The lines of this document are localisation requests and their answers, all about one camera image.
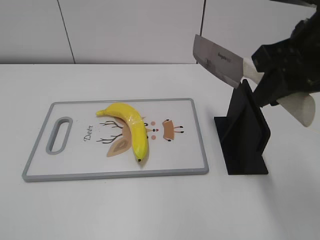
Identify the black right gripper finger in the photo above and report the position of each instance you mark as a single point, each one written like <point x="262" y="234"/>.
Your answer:
<point x="272" y="56"/>
<point x="277" y="82"/>

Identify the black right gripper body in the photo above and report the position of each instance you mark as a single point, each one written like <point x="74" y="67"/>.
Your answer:
<point x="305" y="69"/>

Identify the knife with cream handle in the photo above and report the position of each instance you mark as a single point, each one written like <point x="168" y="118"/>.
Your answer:
<point x="231" y="68"/>

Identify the yellow plastic banana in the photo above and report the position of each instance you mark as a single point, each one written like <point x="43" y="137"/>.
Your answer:
<point x="135" y="124"/>

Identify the black knife stand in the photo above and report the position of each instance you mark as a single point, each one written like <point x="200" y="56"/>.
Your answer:
<point x="243" y="134"/>

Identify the white grey-rimmed cutting board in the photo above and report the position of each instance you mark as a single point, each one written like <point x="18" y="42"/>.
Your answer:
<point x="75" y="144"/>

